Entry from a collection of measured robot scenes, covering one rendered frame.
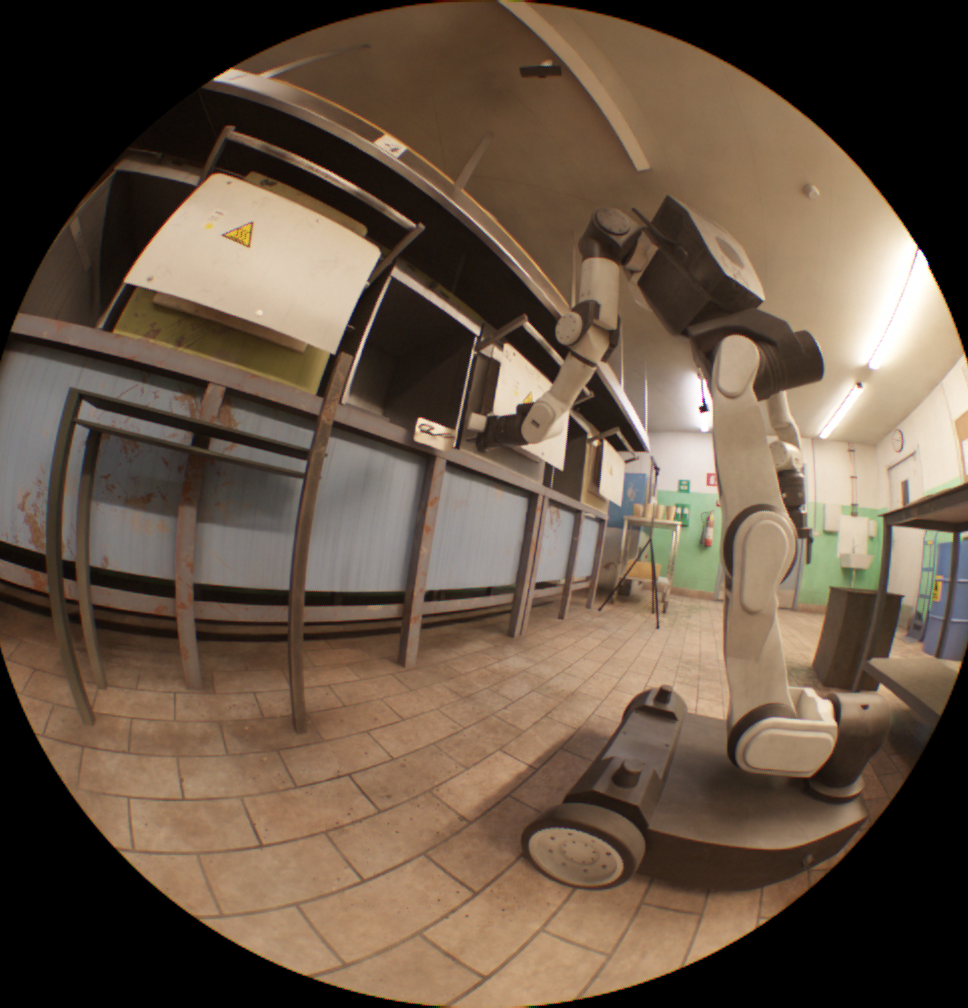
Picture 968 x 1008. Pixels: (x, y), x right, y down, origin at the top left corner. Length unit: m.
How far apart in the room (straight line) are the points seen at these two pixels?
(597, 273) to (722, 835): 1.06
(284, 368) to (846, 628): 2.50
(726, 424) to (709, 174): 1.74
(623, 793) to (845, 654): 1.64
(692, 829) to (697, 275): 0.98
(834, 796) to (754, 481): 0.64
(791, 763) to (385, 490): 1.26
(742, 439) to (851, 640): 1.58
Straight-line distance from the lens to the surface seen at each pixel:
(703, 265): 0.74
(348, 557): 1.01
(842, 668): 2.04
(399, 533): 1.09
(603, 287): 0.73
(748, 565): 0.53
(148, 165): 1.37
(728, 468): 0.59
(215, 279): 0.85
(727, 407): 0.60
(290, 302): 0.83
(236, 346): 0.90
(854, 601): 1.98
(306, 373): 0.91
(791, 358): 0.72
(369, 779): 0.77
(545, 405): 0.72
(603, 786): 0.55
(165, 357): 0.91
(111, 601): 1.02
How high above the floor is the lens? 0.58
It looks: 4 degrees up
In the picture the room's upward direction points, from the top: 9 degrees clockwise
